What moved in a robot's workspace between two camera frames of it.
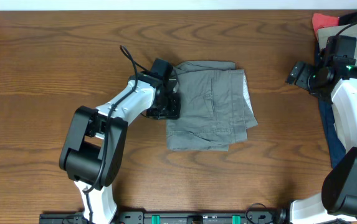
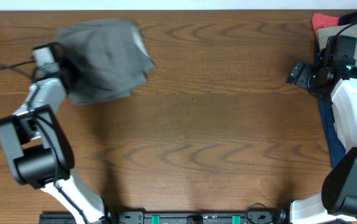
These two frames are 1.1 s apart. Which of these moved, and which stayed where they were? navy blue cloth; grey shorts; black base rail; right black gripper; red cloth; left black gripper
Moved: left black gripper; grey shorts
Stayed: right black gripper; navy blue cloth; black base rail; red cloth
